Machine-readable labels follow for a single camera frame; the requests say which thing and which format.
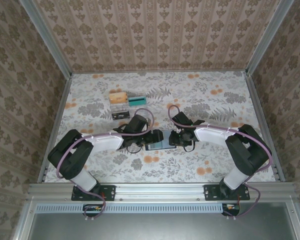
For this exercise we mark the black controller board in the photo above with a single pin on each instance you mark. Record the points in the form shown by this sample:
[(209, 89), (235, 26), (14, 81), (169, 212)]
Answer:
[(233, 208), (90, 209)]

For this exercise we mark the aluminium side rail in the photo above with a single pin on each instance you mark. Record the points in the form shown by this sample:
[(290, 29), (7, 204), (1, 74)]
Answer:
[(62, 100), (256, 100)]

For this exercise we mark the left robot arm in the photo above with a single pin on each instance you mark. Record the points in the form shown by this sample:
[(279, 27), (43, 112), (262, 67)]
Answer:
[(70, 157)]

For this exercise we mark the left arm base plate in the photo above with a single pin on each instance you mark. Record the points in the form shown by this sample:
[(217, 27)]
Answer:
[(110, 192)]

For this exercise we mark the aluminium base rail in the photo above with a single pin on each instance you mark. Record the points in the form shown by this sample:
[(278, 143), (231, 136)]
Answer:
[(160, 191)]

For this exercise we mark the black card white print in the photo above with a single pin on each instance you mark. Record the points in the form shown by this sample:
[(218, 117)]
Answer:
[(120, 115)]

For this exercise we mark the aluminium frame post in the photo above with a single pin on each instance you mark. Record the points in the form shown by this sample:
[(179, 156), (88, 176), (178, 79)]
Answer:
[(48, 40), (267, 37)]

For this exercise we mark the blue card holder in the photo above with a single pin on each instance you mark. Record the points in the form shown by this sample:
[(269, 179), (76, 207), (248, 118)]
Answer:
[(162, 146)]

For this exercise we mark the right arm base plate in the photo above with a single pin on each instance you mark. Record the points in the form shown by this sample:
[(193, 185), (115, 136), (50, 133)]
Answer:
[(211, 192)]

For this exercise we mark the grey metal sheet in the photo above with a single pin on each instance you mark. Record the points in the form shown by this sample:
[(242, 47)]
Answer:
[(160, 227)]

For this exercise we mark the teal card deck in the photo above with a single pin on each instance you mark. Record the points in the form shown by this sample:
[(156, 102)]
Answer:
[(137, 101)]

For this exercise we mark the clear acrylic card organizer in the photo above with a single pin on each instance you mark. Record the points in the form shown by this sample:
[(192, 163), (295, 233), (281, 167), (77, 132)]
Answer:
[(118, 108)]

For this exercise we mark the orange card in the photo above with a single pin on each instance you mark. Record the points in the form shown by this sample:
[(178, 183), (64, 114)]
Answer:
[(118, 98)]

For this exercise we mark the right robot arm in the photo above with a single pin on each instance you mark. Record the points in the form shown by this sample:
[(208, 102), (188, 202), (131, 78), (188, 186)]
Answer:
[(250, 155)]

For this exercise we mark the aluminium frame leg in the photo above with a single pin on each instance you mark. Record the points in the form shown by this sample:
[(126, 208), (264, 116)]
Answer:
[(297, 222), (22, 222)]

